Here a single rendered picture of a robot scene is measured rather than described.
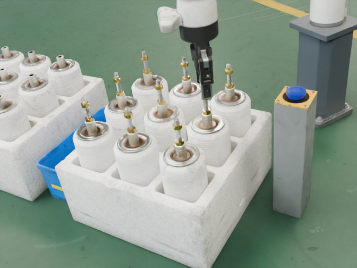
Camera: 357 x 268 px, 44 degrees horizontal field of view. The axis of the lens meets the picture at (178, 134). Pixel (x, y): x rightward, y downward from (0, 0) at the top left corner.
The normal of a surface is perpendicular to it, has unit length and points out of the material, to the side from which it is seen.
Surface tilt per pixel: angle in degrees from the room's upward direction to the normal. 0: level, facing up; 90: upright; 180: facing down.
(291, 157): 90
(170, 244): 90
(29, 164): 90
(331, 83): 90
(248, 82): 0
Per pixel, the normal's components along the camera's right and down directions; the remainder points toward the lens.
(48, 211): -0.11, -0.81
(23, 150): 0.87, 0.20
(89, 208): -0.50, 0.55
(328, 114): 0.51, 0.45
